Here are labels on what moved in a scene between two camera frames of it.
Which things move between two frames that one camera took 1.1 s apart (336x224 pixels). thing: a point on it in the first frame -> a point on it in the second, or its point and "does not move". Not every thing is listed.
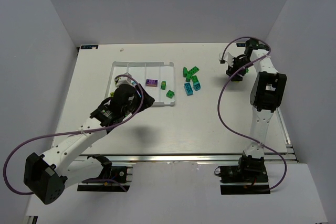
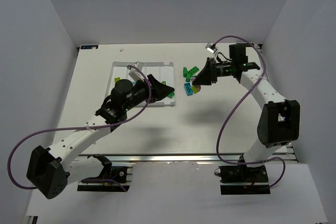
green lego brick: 193,70 does not move
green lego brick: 170,94 does not move
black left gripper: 143,97 does not move
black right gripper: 234,72 -> 211,71
